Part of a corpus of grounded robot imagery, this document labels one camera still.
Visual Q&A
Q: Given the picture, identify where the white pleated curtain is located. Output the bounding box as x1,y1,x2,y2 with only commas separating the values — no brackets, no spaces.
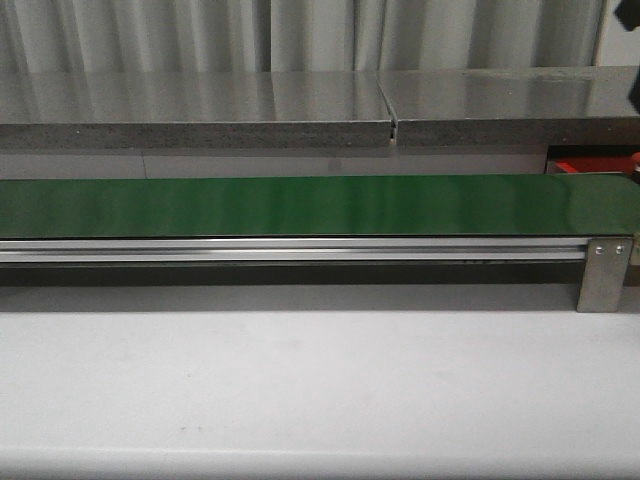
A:
1,1,605,73

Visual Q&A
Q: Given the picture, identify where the aluminium conveyor side rail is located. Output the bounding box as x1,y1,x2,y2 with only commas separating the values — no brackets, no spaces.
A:
1,237,588,264

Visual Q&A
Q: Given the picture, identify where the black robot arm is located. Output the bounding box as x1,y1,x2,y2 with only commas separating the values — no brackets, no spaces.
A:
614,0,640,113

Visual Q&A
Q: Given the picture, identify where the green conveyor belt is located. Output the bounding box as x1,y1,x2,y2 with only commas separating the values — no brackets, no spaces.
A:
1,174,639,239

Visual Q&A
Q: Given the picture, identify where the steel conveyor support bracket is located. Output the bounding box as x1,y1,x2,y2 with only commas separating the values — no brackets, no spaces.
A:
576,237,633,313

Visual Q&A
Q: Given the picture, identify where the grey stone shelf right slab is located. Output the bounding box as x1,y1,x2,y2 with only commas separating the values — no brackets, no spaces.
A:
378,66,639,147

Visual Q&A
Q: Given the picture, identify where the grey stone shelf left slab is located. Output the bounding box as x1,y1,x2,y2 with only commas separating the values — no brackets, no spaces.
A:
1,72,393,150

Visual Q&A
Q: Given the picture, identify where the red plastic tray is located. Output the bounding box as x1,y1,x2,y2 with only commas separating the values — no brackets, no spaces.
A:
554,156,633,181

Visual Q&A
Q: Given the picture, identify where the grey stone shelf slab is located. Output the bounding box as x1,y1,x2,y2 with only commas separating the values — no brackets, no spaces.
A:
378,66,639,147
1,72,393,150

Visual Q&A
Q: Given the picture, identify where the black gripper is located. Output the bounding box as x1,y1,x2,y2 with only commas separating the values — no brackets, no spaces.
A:
627,75,640,114

